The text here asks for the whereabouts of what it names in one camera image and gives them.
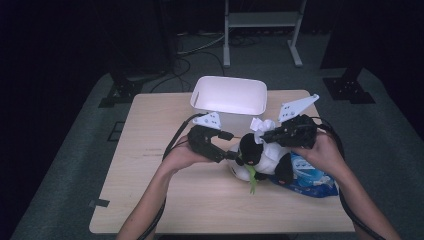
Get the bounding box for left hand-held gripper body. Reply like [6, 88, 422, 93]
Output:
[187, 111, 222, 163]

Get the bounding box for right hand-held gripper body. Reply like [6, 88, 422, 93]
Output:
[278, 93, 320, 150]

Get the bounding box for white wet wipe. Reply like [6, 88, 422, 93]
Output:
[249, 117, 277, 145]

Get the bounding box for panda plush toy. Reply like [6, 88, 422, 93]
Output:
[228, 132, 296, 196]

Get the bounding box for blue wet wipes pack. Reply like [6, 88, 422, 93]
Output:
[268, 151, 339, 199]

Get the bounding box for person's left hand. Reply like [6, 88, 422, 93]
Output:
[161, 138, 214, 175]

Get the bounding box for person's right hand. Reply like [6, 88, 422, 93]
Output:
[293, 131, 348, 178]

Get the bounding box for white plastic bin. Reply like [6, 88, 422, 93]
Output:
[189, 75, 268, 138]

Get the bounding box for black stand base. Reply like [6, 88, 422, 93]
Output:
[322, 68, 376, 105]
[98, 71, 144, 109]

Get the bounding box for white metal stand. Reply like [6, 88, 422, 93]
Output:
[222, 0, 308, 69]

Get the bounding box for black tape strip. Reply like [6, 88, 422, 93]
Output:
[89, 198, 110, 208]

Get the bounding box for left hand-held gripper cable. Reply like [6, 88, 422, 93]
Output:
[138, 112, 208, 240]

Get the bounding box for hand-held gripper cable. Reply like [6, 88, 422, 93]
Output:
[138, 112, 208, 240]
[309, 116, 388, 240]

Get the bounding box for black floor cables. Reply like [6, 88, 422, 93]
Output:
[149, 49, 226, 94]

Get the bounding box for right hand-held gripper cable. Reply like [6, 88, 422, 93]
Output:
[309, 116, 388, 240]

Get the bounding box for grey floor cable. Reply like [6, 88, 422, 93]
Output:
[176, 32, 226, 56]

